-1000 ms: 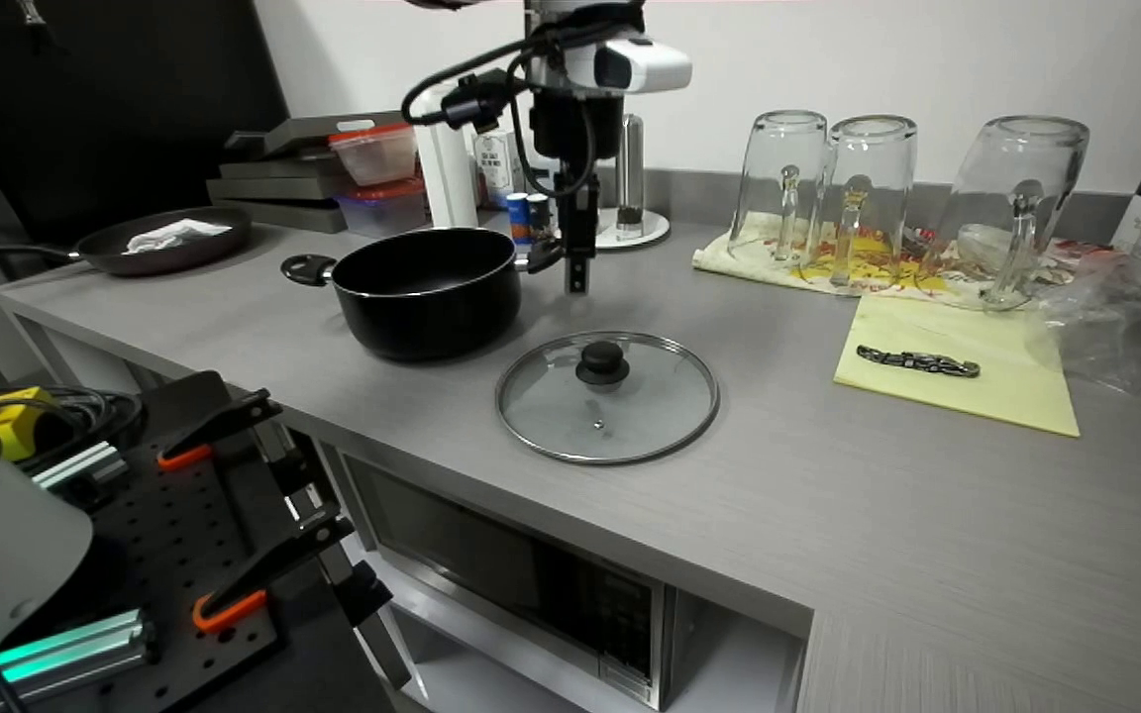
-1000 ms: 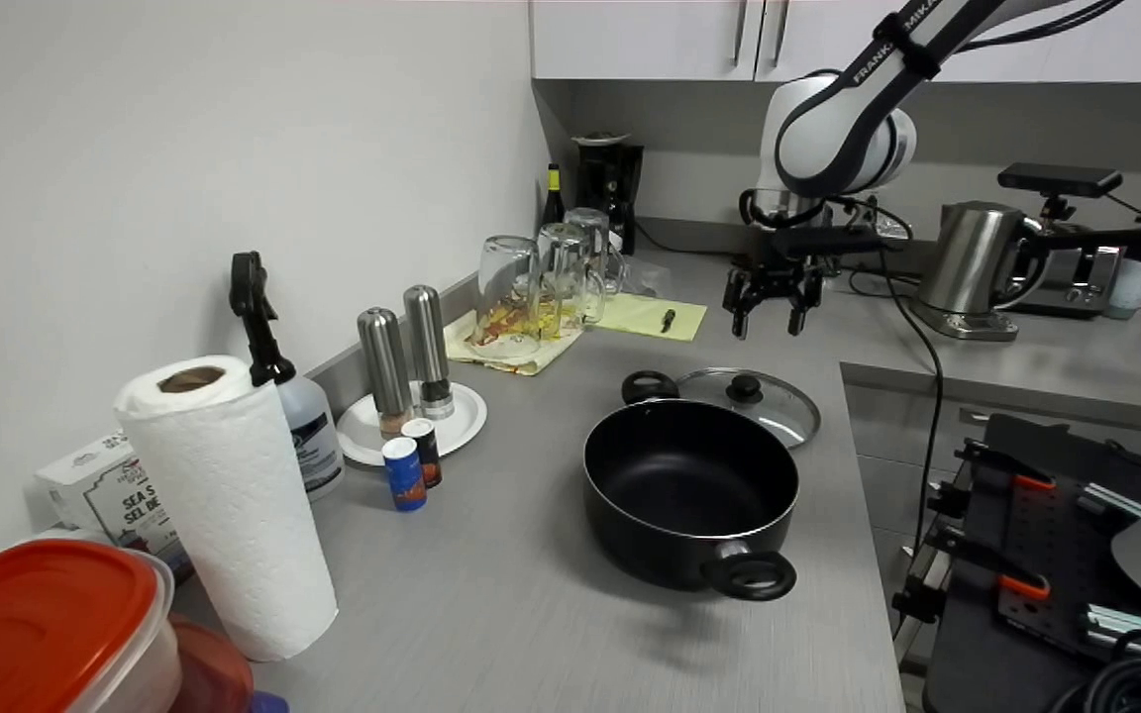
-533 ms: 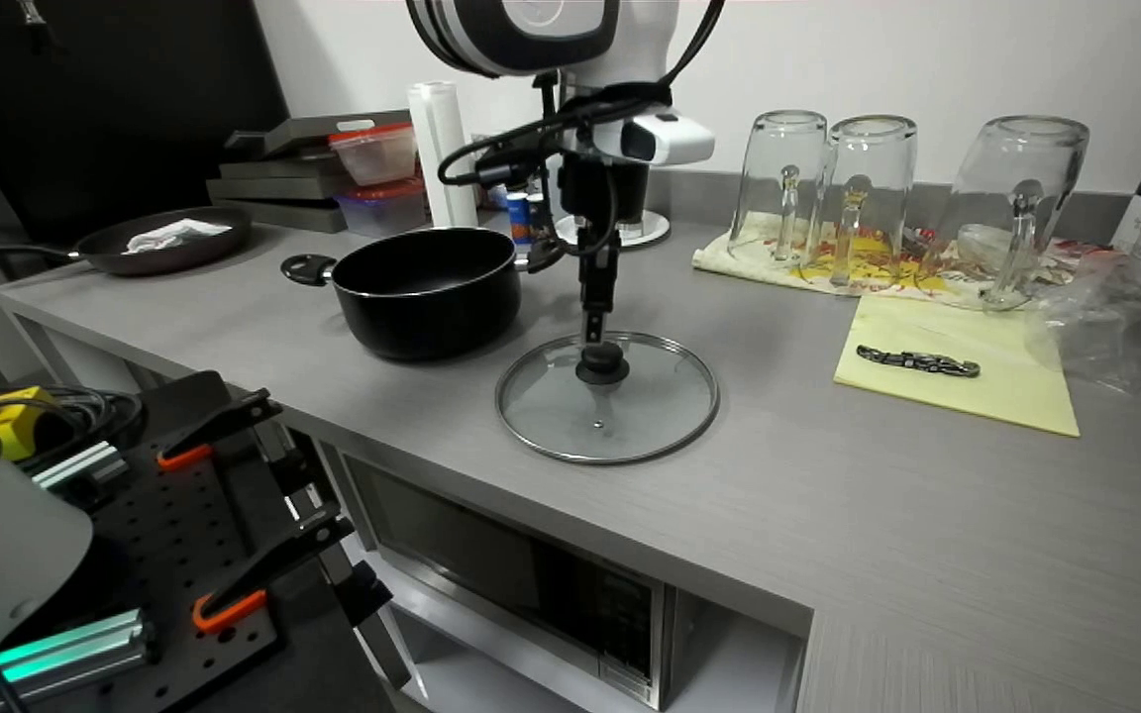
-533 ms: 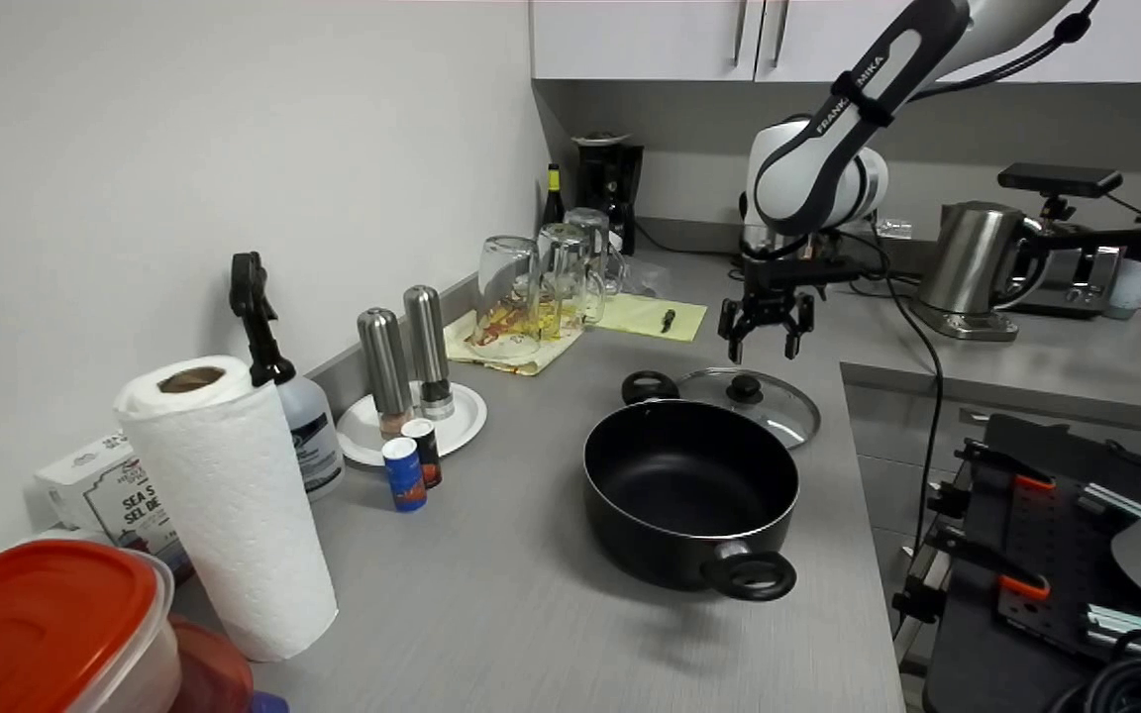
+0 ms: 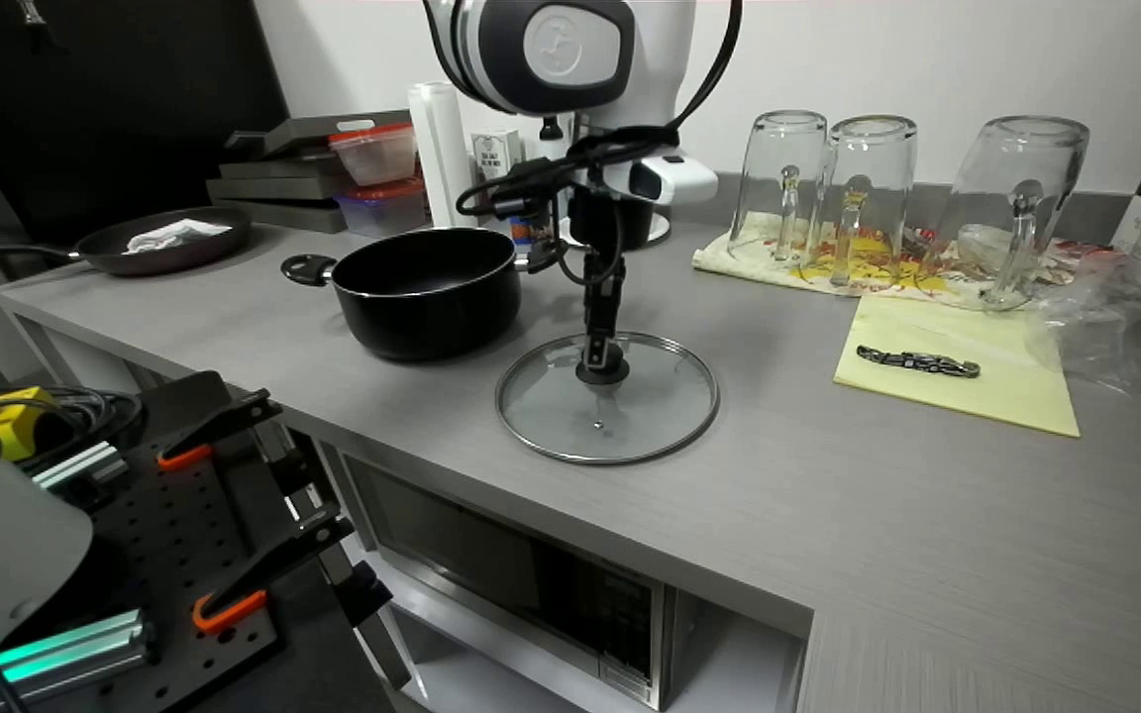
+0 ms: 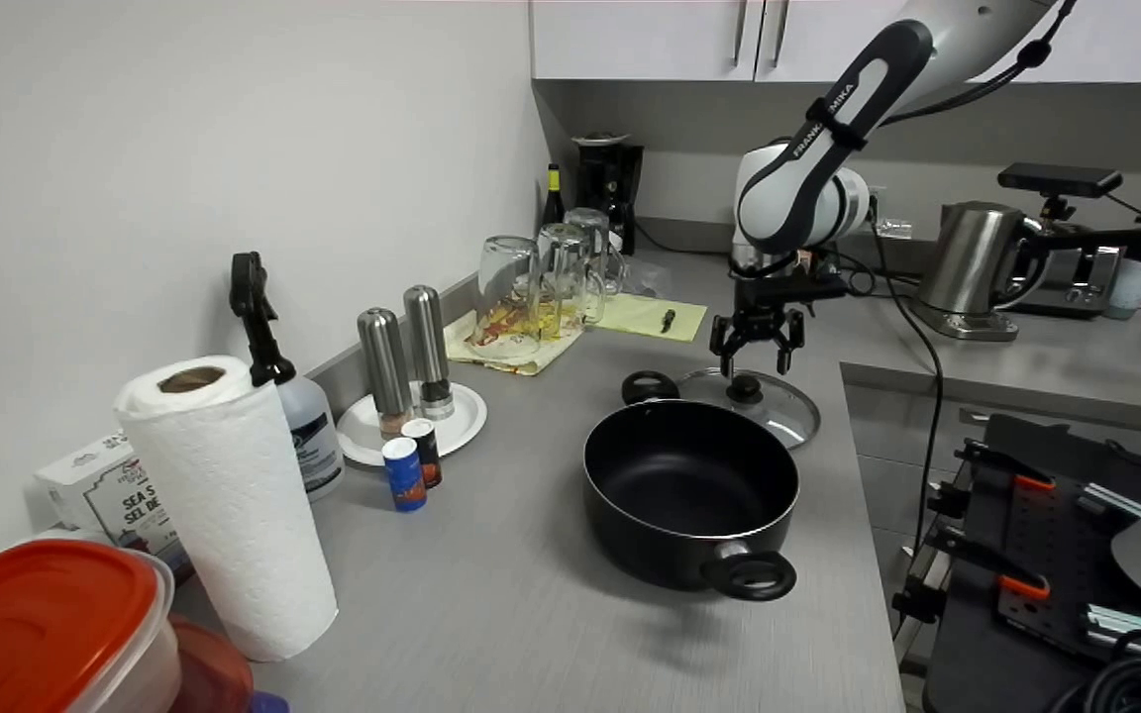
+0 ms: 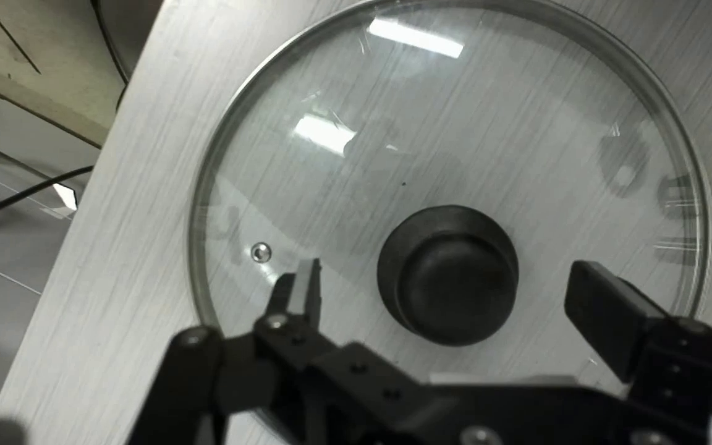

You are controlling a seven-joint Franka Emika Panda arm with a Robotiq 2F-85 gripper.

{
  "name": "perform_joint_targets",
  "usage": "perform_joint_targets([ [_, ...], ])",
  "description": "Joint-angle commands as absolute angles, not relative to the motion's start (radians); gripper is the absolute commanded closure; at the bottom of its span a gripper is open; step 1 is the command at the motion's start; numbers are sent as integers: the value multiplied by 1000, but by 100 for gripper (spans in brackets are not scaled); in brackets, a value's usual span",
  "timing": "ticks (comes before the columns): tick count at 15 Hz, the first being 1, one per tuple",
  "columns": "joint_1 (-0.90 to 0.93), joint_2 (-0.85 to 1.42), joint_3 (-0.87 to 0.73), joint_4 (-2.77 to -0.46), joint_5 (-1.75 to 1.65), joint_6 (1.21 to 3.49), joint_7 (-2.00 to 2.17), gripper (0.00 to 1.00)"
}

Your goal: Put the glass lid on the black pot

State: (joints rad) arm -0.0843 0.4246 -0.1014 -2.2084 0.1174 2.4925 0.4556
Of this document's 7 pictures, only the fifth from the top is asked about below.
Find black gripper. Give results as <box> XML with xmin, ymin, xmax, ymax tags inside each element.
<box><xmin>565</xmin><ymin>169</ymin><xmax>628</xmax><ymax>380</ymax></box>

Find glass lid with black knob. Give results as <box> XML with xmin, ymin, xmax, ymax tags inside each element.
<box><xmin>491</xmin><ymin>324</ymin><xmax>723</xmax><ymax>467</ymax></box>

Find black cooking pot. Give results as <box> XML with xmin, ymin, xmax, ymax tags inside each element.
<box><xmin>278</xmin><ymin>225</ymin><xmax>570</xmax><ymax>370</ymax></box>

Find clear container with red lid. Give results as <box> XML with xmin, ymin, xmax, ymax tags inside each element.
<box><xmin>326</xmin><ymin>119</ymin><xmax>418</xmax><ymax>190</ymax></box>

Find white paper towel roll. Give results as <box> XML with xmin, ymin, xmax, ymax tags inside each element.
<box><xmin>405</xmin><ymin>78</ymin><xmax>482</xmax><ymax>228</ymax></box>

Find clear glass mug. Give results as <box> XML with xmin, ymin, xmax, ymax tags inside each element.
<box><xmin>821</xmin><ymin>110</ymin><xmax>923</xmax><ymax>291</ymax></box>
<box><xmin>945</xmin><ymin>110</ymin><xmax>1093</xmax><ymax>309</ymax></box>
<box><xmin>723</xmin><ymin>107</ymin><xmax>834</xmax><ymax>268</ymax></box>

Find steel built-in microwave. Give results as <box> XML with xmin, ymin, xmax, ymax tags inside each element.
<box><xmin>328</xmin><ymin>448</ymin><xmax>810</xmax><ymax>713</ymax></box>

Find black stacked trays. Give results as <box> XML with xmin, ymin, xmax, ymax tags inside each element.
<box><xmin>204</xmin><ymin>107</ymin><xmax>410</xmax><ymax>239</ymax></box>

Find black frying pan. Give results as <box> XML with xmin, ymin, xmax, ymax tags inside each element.
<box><xmin>0</xmin><ymin>202</ymin><xmax>256</xmax><ymax>281</ymax></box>

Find black clamp with orange tip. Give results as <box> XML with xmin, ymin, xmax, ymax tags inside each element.
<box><xmin>151</xmin><ymin>390</ymin><xmax>284</xmax><ymax>474</ymax></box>
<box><xmin>191</xmin><ymin>512</ymin><xmax>356</xmax><ymax>638</ymax></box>

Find black perforated mounting board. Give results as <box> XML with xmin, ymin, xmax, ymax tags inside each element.
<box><xmin>13</xmin><ymin>370</ymin><xmax>397</xmax><ymax>713</ymax></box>

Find clear plastic bag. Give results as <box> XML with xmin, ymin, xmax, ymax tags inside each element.
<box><xmin>1031</xmin><ymin>250</ymin><xmax>1141</xmax><ymax>397</ymax></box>

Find short aluminium extrusion piece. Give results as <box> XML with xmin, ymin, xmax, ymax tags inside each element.
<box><xmin>27</xmin><ymin>434</ymin><xmax>125</xmax><ymax>497</ymax></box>

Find yellow tool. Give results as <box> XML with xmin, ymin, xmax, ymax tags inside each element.
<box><xmin>0</xmin><ymin>384</ymin><xmax>58</xmax><ymax>467</ymax></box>

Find long aluminium extrusion bar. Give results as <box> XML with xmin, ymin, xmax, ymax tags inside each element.
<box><xmin>0</xmin><ymin>607</ymin><xmax>158</xmax><ymax>710</ymax></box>

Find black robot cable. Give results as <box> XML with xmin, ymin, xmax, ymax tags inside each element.
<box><xmin>451</xmin><ymin>0</ymin><xmax>744</xmax><ymax>222</ymax></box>

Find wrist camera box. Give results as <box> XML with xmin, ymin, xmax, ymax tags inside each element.
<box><xmin>620</xmin><ymin>152</ymin><xmax>719</xmax><ymax>209</ymax></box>

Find black coiled cable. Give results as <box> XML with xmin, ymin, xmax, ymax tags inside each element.
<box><xmin>27</xmin><ymin>390</ymin><xmax>151</xmax><ymax>467</ymax></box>

